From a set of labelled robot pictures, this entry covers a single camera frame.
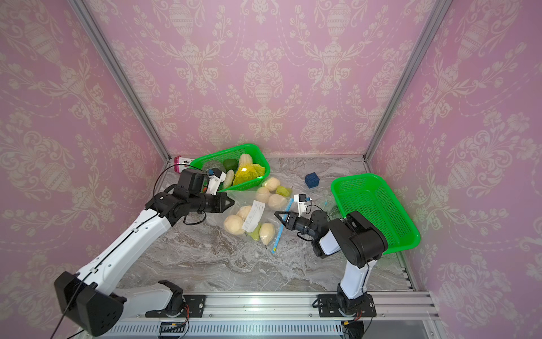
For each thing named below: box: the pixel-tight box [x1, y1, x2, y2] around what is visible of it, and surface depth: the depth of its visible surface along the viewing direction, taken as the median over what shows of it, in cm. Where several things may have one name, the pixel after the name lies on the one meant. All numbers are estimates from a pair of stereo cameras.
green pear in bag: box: [246, 223, 262, 241], surface depth 89 cm
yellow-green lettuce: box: [232, 163, 266, 186], surface depth 108 cm
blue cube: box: [304, 172, 320, 189], surface depth 108 cm
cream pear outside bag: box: [263, 176, 281, 192], surface depth 105 cm
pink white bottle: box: [173, 155, 192, 174], surface depth 111 cm
